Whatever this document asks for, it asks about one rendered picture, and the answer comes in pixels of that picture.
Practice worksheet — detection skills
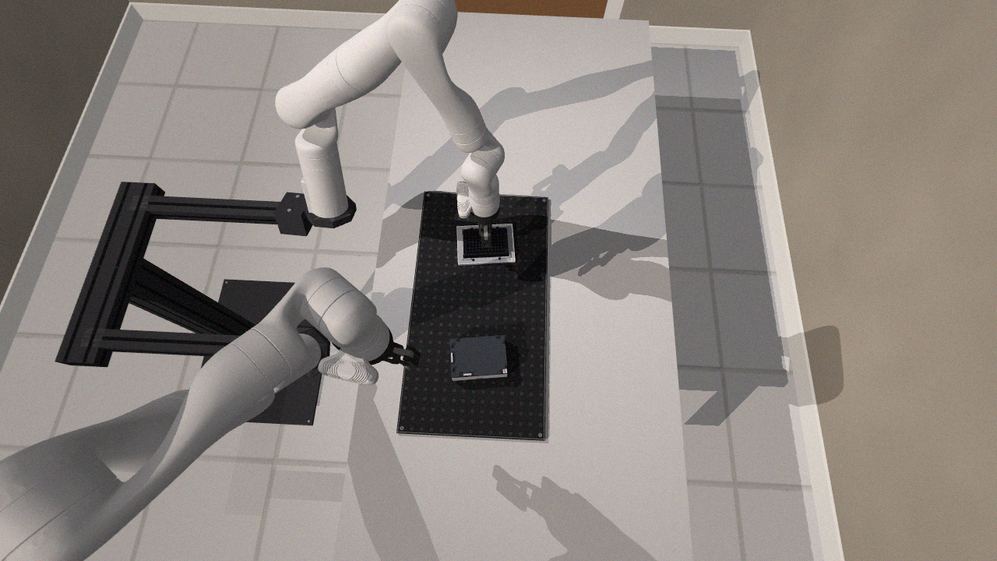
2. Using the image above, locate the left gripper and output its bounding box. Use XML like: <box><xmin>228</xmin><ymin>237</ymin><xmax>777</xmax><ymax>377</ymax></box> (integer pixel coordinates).
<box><xmin>470</xmin><ymin>209</ymin><xmax>499</xmax><ymax>248</ymax></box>

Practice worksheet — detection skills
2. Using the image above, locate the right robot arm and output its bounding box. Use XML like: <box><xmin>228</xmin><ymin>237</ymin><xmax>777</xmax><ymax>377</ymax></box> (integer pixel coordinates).
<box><xmin>0</xmin><ymin>267</ymin><xmax>389</xmax><ymax>561</ymax></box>

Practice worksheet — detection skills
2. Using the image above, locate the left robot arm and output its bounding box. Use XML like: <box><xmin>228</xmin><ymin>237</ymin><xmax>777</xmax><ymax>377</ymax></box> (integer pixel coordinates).
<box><xmin>275</xmin><ymin>0</ymin><xmax>505</xmax><ymax>218</ymax></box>

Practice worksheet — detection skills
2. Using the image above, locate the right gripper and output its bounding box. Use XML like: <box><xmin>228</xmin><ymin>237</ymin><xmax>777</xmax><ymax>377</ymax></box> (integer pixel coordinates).
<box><xmin>369</xmin><ymin>328</ymin><xmax>421</xmax><ymax>369</ymax></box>

